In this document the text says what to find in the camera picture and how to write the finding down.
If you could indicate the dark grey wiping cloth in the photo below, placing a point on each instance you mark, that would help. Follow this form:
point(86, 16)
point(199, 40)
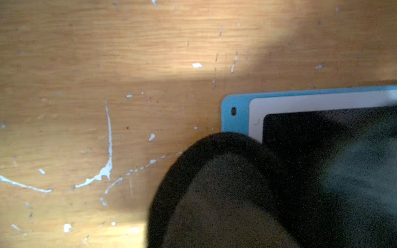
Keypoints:
point(229, 191)

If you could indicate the white teal drawing tablet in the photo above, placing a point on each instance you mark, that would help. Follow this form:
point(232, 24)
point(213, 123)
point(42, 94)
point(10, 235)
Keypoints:
point(348, 131)

